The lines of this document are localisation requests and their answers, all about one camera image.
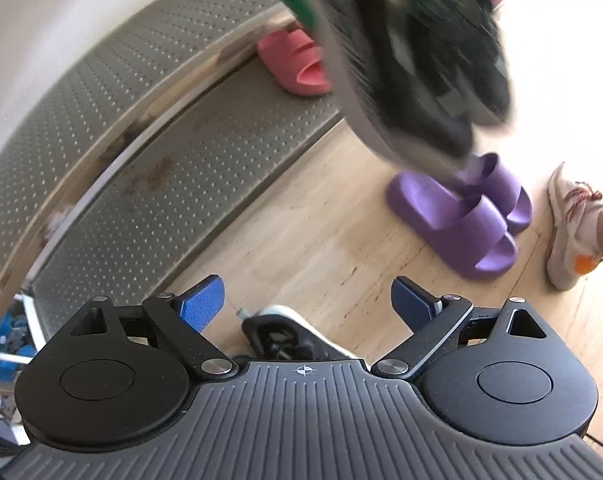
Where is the purple slide sandal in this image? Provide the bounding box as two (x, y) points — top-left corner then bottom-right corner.
(386, 171), (518, 281)
(452, 152), (533, 235)

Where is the metal shoe rack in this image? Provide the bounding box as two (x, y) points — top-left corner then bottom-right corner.
(0, 0), (341, 337)

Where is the black teal sneaker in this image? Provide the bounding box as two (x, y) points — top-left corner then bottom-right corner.
(238, 304), (358, 362)
(281, 0), (511, 176)

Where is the beige sneaker orange accent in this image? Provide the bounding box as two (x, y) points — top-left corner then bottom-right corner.
(545, 162), (603, 290)

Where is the pink slide sandal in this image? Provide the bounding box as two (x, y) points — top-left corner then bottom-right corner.
(256, 28), (333, 96)

